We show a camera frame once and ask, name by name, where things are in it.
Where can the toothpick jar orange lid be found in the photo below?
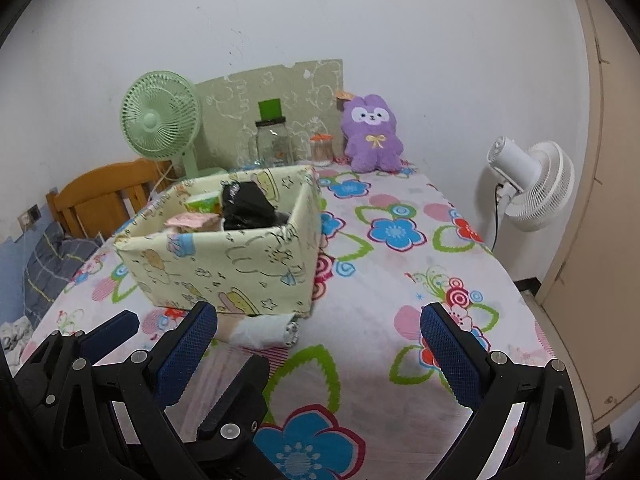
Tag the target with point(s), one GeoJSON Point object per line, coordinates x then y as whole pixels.
{"type": "Point", "coordinates": [321, 149]}

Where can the black plastic bag roll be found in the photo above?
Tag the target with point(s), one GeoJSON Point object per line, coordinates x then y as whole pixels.
{"type": "Point", "coordinates": [245, 207]}

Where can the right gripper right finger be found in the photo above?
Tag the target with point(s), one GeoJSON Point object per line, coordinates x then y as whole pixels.
{"type": "Point", "coordinates": [548, 441]}

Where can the wall power socket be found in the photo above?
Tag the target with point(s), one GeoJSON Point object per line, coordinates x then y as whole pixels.
{"type": "Point", "coordinates": [29, 218]}

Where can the clear plastic bag roll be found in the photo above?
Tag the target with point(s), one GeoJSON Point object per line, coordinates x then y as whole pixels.
{"type": "Point", "coordinates": [218, 376]}

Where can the purple plush bunny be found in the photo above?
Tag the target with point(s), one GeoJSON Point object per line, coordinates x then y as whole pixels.
{"type": "Point", "coordinates": [371, 141]}

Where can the beige cloth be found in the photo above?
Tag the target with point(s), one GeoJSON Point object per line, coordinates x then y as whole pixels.
{"type": "Point", "coordinates": [257, 332]}

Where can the green desk fan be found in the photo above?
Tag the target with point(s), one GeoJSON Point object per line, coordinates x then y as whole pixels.
{"type": "Point", "coordinates": [161, 117]}

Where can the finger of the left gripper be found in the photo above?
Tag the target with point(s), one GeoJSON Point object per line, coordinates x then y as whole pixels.
{"type": "Point", "coordinates": [40, 381]}

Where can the pink wet wipes pack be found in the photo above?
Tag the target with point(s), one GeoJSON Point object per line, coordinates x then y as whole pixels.
{"type": "Point", "coordinates": [193, 222]}

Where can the glass jar with handle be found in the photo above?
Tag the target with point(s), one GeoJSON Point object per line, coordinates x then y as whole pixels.
{"type": "Point", "coordinates": [273, 144]}

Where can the crumpled white grey cloth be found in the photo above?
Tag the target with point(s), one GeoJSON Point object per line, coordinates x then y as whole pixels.
{"type": "Point", "coordinates": [14, 338]}

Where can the grey plaid pillow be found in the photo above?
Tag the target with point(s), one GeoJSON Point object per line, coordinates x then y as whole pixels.
{"type": "Point", "coordinates": [54, 263]}

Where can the yellow cartoon fabric box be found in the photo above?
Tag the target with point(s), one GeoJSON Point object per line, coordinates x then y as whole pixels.
{"type": "Point", "coordinates": [255, 272]}

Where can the beige door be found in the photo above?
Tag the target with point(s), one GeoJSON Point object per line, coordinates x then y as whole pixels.
{"type": "Point", "coordinates": [591, 292]}

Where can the wooden bed headboard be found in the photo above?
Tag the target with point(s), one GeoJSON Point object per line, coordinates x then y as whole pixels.
{"type": "Point", "coordinates": [102, 200]}

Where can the green patterned board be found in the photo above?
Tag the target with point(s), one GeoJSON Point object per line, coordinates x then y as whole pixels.
{"type": "Point", "coordinates": [302, 94]}

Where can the green plastic cup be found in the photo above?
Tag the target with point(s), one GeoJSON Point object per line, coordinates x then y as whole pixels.
{"type": "Point", "coordinates": [270, 110]}

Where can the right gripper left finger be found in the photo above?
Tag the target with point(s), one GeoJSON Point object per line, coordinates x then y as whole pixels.
{"type": "Point", "coordinates": [113, 421]}

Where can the white standing fan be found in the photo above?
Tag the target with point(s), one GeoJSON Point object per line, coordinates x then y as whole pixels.
{"type": "Point", "coordinates": [534, 185]}

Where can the floral tablecloth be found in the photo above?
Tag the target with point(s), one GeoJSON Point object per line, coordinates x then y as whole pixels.
{"type": "Point", "coordinates": [360, 395]}

